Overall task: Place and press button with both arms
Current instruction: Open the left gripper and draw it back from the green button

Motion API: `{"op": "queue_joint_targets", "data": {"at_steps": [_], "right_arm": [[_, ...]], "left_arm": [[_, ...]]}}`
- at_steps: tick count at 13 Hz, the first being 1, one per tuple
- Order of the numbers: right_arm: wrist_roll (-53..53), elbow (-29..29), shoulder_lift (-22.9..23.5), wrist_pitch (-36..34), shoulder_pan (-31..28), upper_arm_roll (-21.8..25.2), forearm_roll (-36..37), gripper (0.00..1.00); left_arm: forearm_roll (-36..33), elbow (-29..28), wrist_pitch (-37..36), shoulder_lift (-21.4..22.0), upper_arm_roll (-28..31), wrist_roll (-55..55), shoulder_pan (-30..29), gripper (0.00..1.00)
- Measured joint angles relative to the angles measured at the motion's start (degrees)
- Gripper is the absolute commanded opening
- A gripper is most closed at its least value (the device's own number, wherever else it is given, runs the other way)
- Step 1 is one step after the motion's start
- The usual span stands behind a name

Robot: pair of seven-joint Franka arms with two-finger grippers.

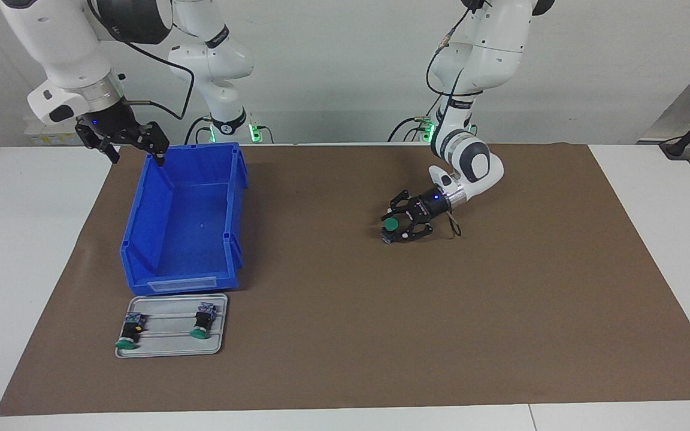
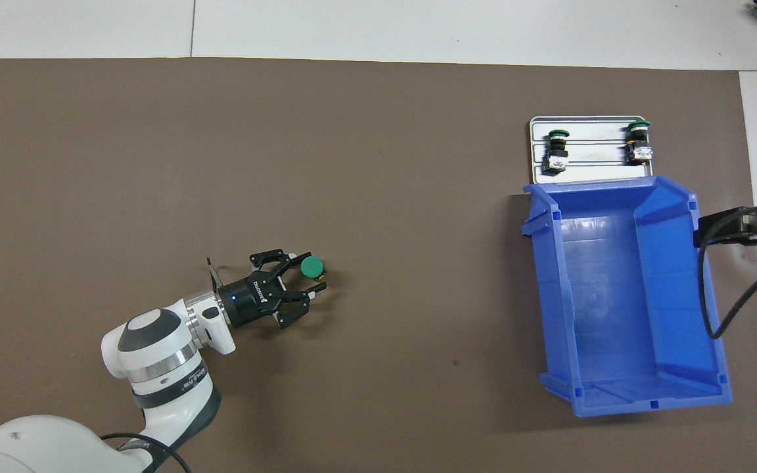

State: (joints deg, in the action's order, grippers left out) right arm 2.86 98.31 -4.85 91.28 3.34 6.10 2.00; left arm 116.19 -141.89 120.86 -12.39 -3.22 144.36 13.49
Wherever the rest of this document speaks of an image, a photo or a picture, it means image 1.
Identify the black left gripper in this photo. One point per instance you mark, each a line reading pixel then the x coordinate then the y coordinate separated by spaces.
pixel 433 205

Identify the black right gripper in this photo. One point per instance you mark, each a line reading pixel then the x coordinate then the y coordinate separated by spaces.
pixel 111 123

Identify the green push button switch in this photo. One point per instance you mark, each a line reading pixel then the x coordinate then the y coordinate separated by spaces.
pixel 390 224
pixel 202 322

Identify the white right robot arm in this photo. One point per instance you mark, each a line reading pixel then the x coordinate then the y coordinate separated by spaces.
pixel 63 54

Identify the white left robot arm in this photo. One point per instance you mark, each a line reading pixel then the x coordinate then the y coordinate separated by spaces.
pixel 495 48

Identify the green push button yellow mark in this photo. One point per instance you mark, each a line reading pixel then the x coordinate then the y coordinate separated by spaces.
pixel 131 330

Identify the blue plastic storage bin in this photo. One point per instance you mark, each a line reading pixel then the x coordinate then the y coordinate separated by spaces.
pixel 189 227

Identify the brown table mat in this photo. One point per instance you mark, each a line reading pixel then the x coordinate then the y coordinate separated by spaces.
pixel 411 335

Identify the grey metal tray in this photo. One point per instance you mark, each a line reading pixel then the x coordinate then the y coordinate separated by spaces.
pixel 165 326

